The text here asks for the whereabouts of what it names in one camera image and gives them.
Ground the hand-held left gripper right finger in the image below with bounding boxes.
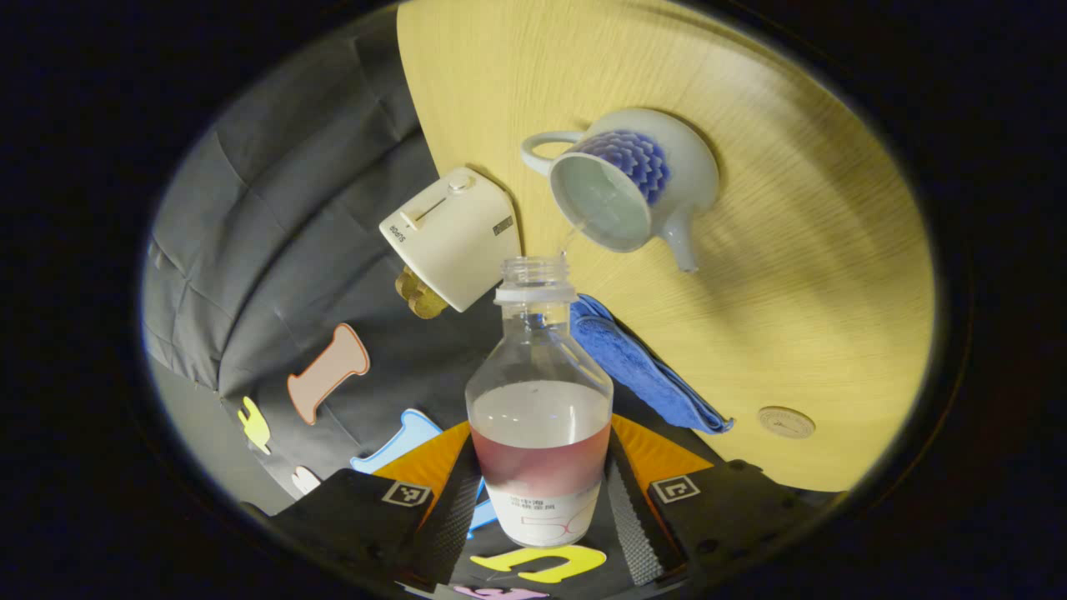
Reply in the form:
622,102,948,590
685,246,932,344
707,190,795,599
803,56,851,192
602,414,843,588

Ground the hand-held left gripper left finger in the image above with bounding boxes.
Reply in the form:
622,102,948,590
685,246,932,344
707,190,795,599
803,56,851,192
242,421,484,593

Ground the white blue-patterned teacup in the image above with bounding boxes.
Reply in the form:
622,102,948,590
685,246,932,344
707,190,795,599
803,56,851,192
521,108,720,274

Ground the clear plastic water bottle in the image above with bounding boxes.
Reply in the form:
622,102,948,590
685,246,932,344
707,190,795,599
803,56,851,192
465,255,615,548

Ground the round beige coaster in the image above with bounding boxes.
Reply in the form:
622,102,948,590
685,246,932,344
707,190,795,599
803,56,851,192
758,406,817,440

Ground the blue folded towel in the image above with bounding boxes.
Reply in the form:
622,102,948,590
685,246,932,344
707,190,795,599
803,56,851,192
569,293,736,435

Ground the white toaster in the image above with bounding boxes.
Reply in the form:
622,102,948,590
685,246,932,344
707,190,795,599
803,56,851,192
379,167,523,313

